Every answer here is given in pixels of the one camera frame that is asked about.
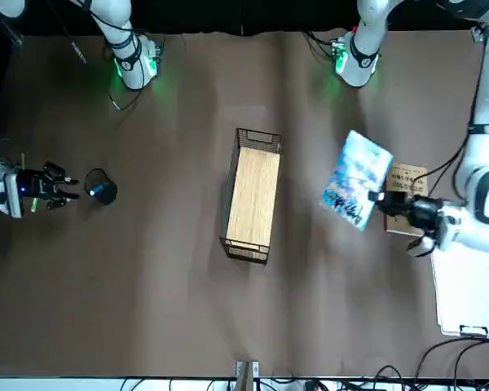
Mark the aluminium profile post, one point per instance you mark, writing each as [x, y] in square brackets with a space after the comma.
[246, 374]

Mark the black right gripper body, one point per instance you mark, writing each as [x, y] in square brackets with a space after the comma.
[32, 184]

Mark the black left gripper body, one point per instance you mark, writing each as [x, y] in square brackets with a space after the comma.
[424, 212]

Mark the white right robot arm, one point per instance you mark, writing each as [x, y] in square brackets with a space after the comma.
[114, 16]

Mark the clipboard with white paper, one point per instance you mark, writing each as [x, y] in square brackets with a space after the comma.
[464, 293]

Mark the blue illustrated book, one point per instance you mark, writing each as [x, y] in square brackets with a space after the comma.
[356, 179]

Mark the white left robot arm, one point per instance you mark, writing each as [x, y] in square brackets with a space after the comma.
[364, 49]

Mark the blue marker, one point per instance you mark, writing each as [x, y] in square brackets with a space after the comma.
[100, 190]

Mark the brown cover book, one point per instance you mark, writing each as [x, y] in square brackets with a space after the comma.
[409, 179]

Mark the black mesh pen holder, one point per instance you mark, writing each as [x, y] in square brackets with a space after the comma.
[108, 194]

